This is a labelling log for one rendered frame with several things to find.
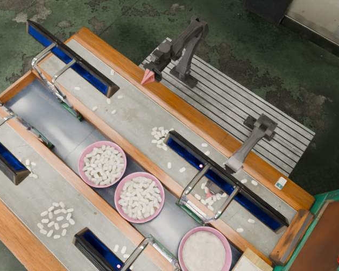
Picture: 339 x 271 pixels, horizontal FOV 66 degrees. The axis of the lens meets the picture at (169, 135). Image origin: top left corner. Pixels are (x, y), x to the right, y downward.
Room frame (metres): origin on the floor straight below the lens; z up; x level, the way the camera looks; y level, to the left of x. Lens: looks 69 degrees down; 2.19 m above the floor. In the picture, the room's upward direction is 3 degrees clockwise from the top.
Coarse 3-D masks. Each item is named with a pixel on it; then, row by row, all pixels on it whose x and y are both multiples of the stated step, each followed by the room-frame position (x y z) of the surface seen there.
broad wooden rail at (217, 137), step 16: (80, 32) 1.25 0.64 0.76; (96, 48) 1.13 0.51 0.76; (112, 48) 1.13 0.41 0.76; (112, 64) 1.01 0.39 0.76; (128, 64) 1.02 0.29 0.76; (128, 80) 0.91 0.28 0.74; (160, 96) 0.79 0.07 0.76; (176, 96) 0.80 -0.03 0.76; (176, 112) 0.69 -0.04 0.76; (192, 112) 0.69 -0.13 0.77; (192, 128) 0.60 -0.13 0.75; (208, 128) 0.60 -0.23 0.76; (224, 144) 0.50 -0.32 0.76; (240, 144) 0.51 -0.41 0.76; (256, 160) 0.41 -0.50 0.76; (256, 176) 0.32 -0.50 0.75; (272, 176) 0.33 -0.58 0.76; (288, 192) 0.24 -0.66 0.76; (304, 192) 0.25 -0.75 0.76; (304, 208) 0.16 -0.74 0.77
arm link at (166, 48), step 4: (160, 44) 0.85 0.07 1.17; (164, 44) 0.85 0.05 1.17; (168, 44) 0.85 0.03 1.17; (172, 44) 0.85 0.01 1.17; (160, 48) 0.82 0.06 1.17; (164, 48) 0.82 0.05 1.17; (168, 48) 0.82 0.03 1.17; (172, 48) 0.85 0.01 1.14; (164, 52) 0.80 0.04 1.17; (168, 52) 0.81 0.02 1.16; (172, 52) 0.85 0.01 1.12; (180, 52) 0.87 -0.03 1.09; (164, 56) 0.80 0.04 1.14; (168, 56) 0.81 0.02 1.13; (172, 56) 0.85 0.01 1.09; (176, 56) 0.85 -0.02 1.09; (180, 56) 0.86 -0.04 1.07
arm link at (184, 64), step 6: (198, 36) 1.05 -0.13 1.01; (192, 42) 1.04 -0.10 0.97; (198, 42) 1.04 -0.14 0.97; (186, 48) 1.04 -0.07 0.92; (192, 48) 1.02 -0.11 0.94; (186, 54) 1.01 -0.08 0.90; (192, 54) 1.01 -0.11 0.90; (180, 60) 1.00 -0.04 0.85; (186, 60) 0.99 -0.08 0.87; (180, 66) 0.98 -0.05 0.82; (186, 66) 0.97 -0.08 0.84; (180, 72) 0.96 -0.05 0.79
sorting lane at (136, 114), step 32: (64, 64) 1.01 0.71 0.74; (96, 64) 1.02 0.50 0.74; (96, 96) 0.78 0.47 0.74; (128, 96) 0.79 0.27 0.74; (128, 128) 0.58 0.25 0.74; (160, 160) 0.39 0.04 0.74; (224, 160) 0.41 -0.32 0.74; (192, 192) 0.22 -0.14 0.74; (224, 192) 0.23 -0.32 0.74; (256, 192) 0.24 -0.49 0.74; (256, 224) 0.07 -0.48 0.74
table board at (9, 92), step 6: (72, 36) 1.24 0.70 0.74; (66, 42) 1.18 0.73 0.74; (42, 60) 1.03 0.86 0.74; (30, 72) 0.93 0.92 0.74; (24, 78) 0.89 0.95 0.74; (30, 78) 0.91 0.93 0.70; (12, 84) 0.84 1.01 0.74; (18, 84) 0.85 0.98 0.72; (24, 84) 0.87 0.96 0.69; (6, 90) 0.79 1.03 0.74; (12, 90) 0.81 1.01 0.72; (18, 90) 0.83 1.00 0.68; (0, 96) 0.75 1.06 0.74; (6, 96) 0.77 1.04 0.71; (12, 96) 0.78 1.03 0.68
